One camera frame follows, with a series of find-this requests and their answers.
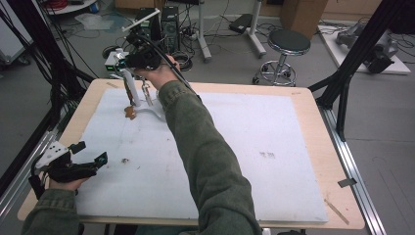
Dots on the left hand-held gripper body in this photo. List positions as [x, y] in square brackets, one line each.
[67, 169]

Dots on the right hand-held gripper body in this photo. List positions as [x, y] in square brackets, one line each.
[145, 58]

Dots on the white key stand with post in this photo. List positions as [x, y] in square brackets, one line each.
[132, 89]

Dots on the person's left hand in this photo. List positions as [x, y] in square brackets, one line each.
[67, 185]

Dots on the person's right hand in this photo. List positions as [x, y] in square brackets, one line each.
[160, 75]

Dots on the white device with green lights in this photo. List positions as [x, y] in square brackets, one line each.
[111, 63]

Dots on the large black computer tower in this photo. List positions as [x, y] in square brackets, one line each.
[156, 28]

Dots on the slim black computer tower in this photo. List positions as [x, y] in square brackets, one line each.
[169, 27]

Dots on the clear plastic sheet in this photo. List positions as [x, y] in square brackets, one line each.
[94, 22]

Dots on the white stand leg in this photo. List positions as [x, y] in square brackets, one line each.
[202, 36]
[255, 32]

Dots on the round white table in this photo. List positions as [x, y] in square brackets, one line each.
[73, 7]

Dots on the black flat power box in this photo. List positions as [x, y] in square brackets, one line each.
[240, 23]

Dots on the black round stool chrome base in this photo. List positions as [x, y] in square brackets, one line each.
[288, 40]

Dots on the brown cardboard box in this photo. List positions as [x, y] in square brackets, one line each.
[301, 16]

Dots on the white table mat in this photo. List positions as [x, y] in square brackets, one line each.
[267, 189]

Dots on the wooden table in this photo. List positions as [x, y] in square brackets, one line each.
[313, 107]

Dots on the white floor board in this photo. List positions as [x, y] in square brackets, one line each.
[336, 52]

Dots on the grey tape piece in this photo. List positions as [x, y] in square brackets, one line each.
[346, 182]

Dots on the grey machine on board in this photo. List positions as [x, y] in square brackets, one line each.
[381, 49]

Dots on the thin wooden stick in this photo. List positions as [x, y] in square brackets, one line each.
[336, 211]

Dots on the aluminium rail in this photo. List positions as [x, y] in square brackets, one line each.
[355, 173]
[16, 192]

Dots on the black frame strut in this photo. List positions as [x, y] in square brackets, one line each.
[355, 55]

